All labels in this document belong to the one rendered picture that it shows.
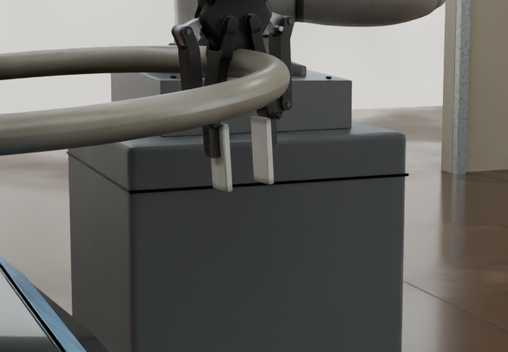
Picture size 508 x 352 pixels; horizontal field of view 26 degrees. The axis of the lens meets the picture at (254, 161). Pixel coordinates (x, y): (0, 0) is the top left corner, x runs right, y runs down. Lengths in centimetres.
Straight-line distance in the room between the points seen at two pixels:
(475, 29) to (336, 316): 497
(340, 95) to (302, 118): 7
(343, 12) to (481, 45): 490
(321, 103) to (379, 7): 16
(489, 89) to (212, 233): 513
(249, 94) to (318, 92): 67
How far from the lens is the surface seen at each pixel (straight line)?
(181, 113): 83
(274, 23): 115
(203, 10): 110
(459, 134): 637
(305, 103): 155
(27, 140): 79
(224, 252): 146
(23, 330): 62
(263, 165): 115
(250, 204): 146
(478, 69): 646
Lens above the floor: 98
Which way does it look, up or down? 8 degrees down
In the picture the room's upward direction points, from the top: straight up
